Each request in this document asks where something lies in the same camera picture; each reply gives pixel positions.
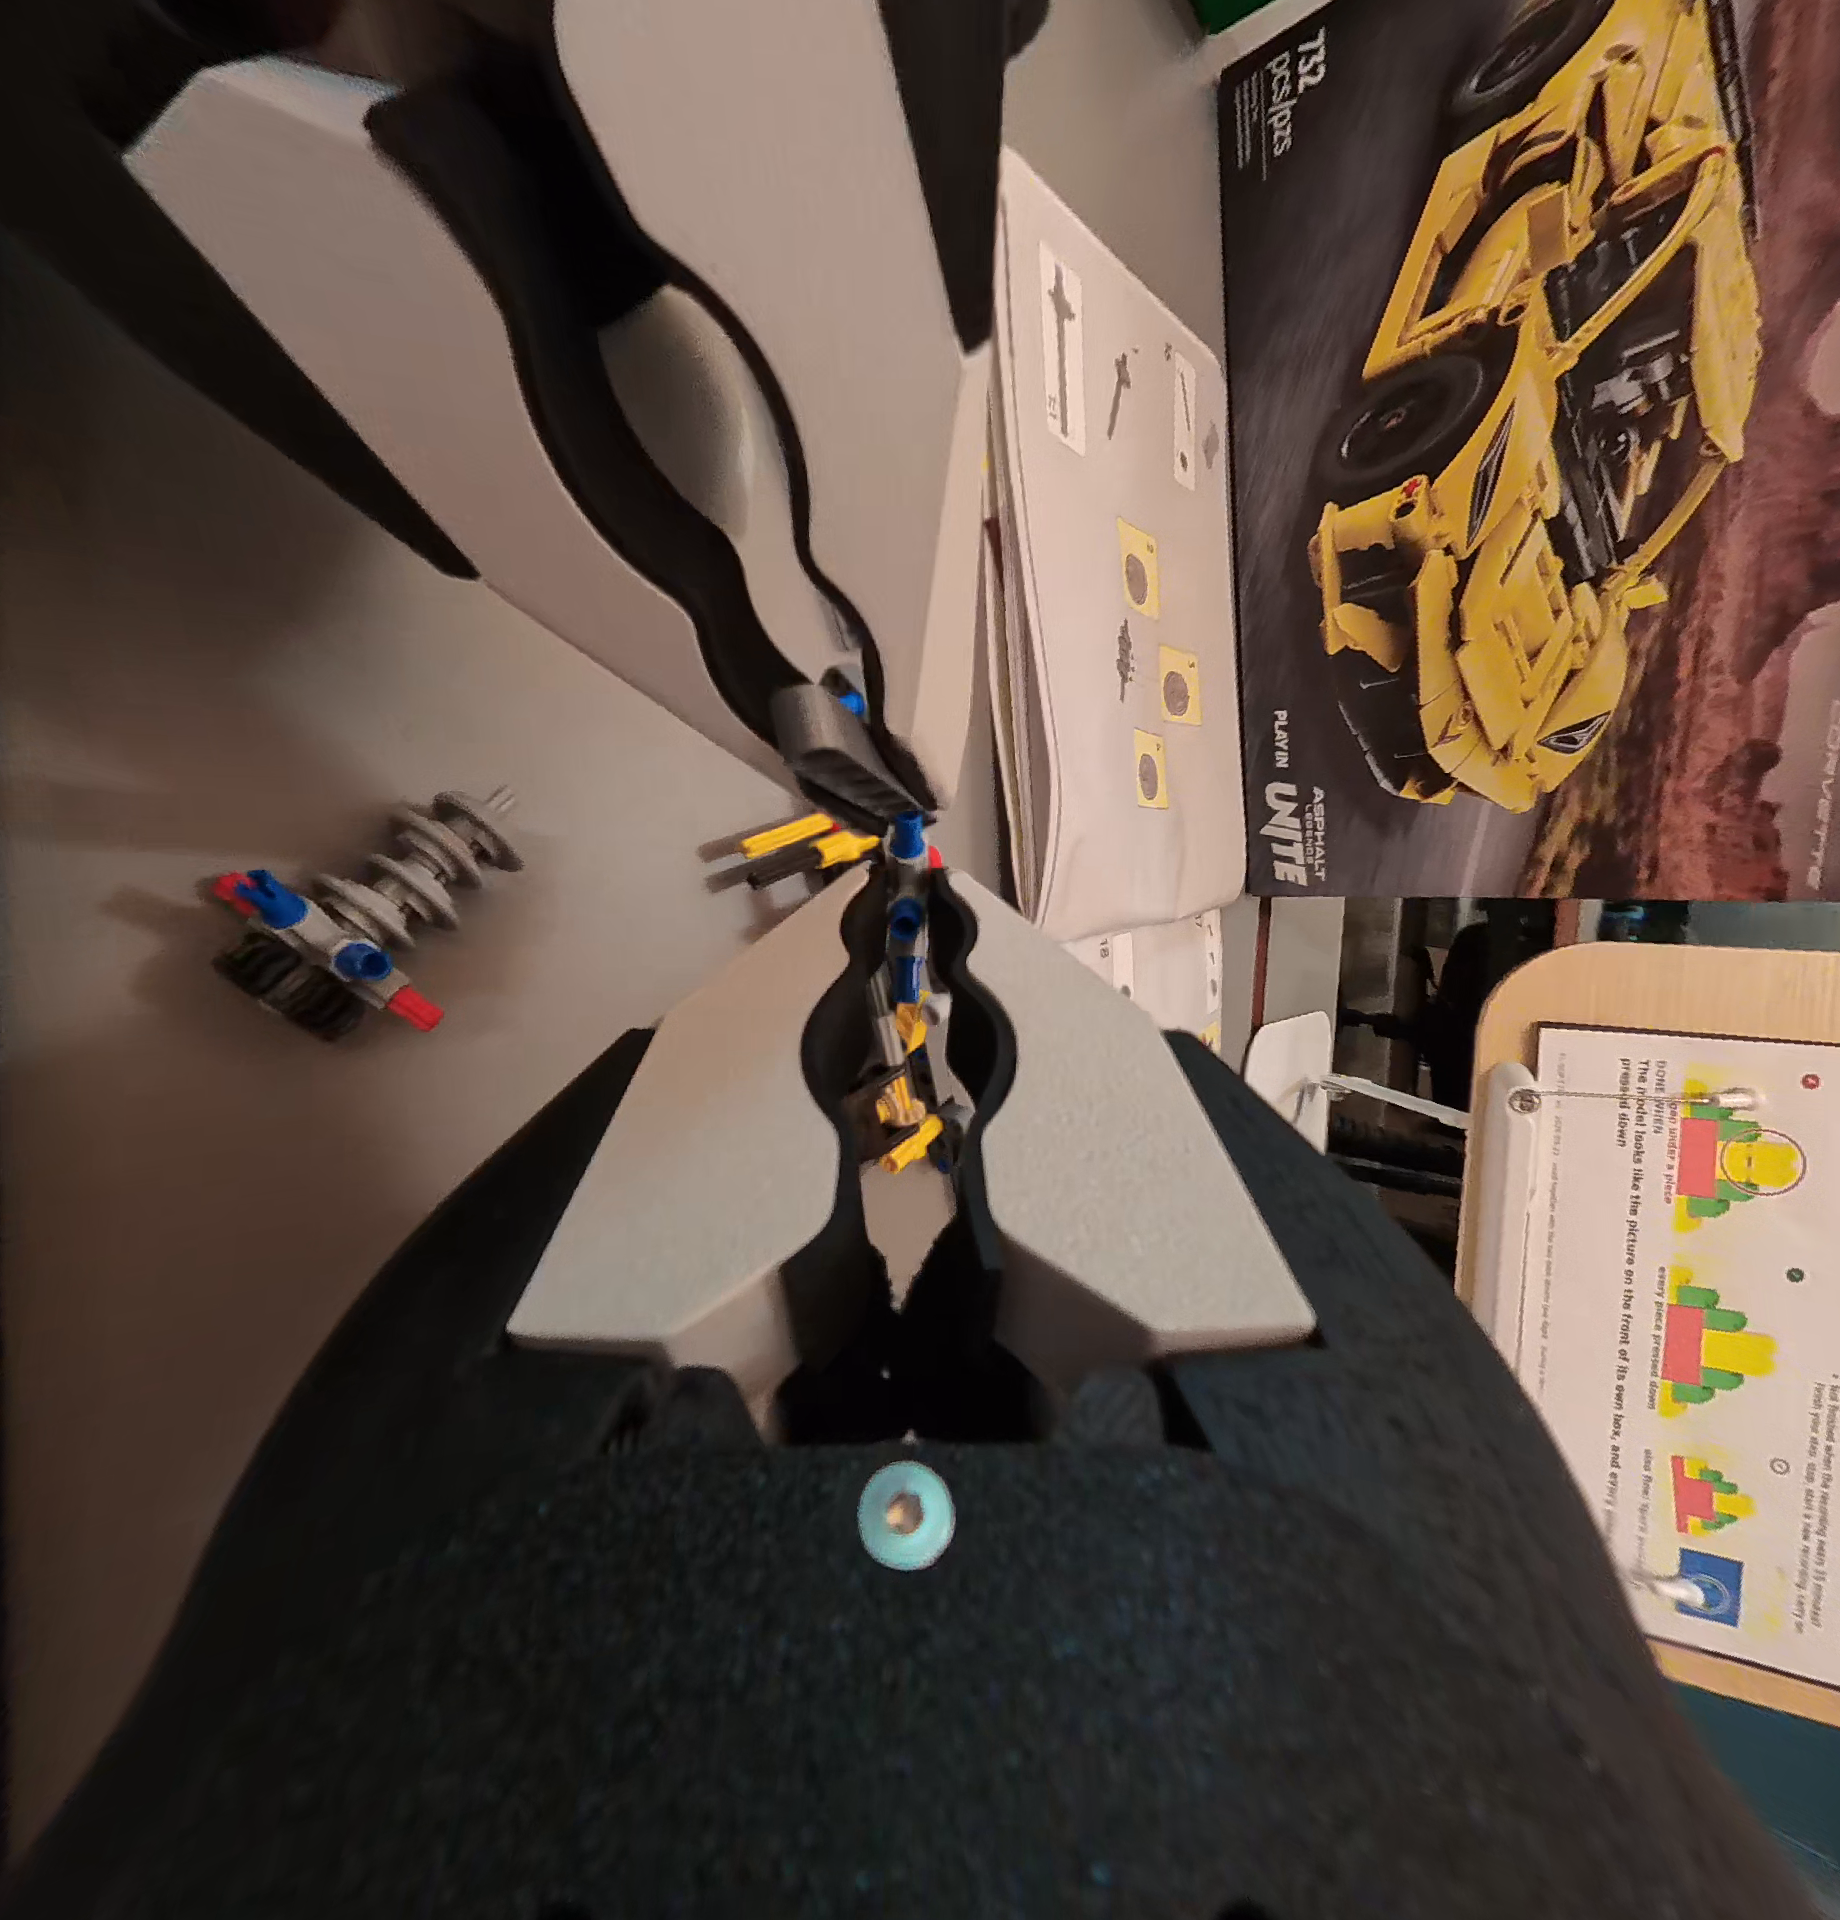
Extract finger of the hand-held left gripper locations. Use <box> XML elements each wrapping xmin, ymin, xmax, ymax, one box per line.
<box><xmin>123</xmin><ymin>60</ymin><xmax>936</xmax><ymax>818</ymax></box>
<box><xmin>552</xmin><ymin>0</ymin><xmax>1000</xmax><ymax>818</ymax></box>

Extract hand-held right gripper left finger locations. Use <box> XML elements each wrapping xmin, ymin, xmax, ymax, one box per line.
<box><xmin>509</xmin><ymin>867</ymin><xmax>901</xmax><ymax>1449</ymax></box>

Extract grey lego shock absorber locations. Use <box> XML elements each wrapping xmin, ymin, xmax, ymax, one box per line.
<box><xmin>208</xmin><ymin>787</ymin><xmax>525</xmax><ymax>1044</ymax></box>

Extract printed instruction sheet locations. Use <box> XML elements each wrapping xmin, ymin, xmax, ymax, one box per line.
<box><xmin>1528</xmin><ymin>1024</ymin><xmax>1840</xmax><ymax>1667</ymax></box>

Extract lego set box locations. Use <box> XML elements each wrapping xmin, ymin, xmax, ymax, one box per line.
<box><xmin>1218</xmin><ymin>0</ymin><xmax>1840</xmax><ymax>901</ymax></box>

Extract lego chassis assembly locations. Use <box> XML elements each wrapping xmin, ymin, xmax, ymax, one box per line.
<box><xmin>703</xmin><ymin>675</ymin><xmax>971</xmax><ymax>1178</ymax></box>

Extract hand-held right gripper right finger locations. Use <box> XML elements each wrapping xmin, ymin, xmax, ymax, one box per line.
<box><xmin>920</xmin><ymin>867</ymin><xmax>1319</xmax><ymax>1412</ymax></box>

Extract lego instruction booklet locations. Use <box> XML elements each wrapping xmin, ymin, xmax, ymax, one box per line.
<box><xmin>984</xmin><ymin>150</ymin><xmax>1267</xmax><ymax>1052</ymax></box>

